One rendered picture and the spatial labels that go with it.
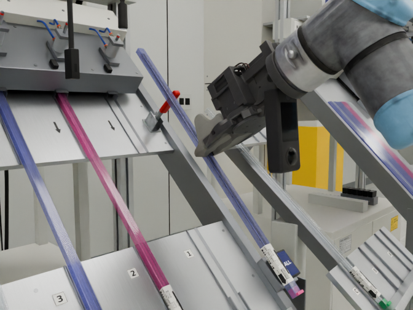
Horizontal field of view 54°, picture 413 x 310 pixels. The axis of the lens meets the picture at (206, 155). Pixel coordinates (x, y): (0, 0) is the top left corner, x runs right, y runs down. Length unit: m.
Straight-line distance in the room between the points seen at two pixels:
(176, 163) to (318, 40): 0.44
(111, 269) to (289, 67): 0.36
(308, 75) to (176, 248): 0.34
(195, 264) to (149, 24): 2.44
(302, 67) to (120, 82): 0.45
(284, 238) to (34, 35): 0.65
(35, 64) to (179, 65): 2.39
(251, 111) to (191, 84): 2.64
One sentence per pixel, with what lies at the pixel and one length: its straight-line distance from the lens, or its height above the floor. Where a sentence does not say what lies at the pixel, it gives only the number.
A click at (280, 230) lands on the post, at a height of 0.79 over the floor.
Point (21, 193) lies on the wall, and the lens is 2.51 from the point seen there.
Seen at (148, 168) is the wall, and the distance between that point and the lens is 2.94.
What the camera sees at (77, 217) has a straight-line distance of 1.18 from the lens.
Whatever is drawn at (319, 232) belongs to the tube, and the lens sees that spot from 0.78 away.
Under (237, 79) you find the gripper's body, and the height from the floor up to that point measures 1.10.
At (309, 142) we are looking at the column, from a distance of 3.71.
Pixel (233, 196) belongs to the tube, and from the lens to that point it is 0.62.
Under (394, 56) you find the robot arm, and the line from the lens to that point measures 0.48.
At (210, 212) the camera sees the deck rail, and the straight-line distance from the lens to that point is 0.79.
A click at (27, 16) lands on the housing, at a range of 0.87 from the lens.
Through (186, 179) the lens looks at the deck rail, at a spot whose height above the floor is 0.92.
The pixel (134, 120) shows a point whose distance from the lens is 0.85.
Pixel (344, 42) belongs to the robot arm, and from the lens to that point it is 0.49.
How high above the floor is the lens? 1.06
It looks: 7 degrees down
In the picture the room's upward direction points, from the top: straight up
